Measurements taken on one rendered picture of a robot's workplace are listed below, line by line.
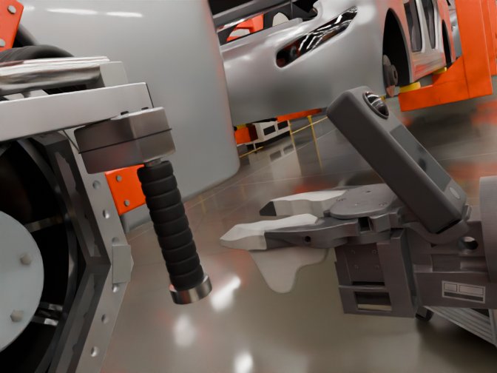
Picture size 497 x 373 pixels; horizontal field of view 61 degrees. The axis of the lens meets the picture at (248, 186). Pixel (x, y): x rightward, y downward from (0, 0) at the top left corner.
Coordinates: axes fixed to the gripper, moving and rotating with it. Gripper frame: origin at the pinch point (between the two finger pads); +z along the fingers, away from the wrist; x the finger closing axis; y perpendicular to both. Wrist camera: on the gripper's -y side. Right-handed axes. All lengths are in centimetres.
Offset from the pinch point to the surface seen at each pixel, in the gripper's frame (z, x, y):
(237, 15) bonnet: 182, 322, -87
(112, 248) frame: 30.5, 6.9, 5.5
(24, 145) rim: 39.1, 4.6, -12.2
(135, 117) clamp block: 8.5, -1.9, -11.4
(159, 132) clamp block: 8.5, 0.5, -9.4
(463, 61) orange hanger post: 9, 346, 2
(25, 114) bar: 11.5, -10.4, -13.6
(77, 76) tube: 11.9, -4.2, -16.2
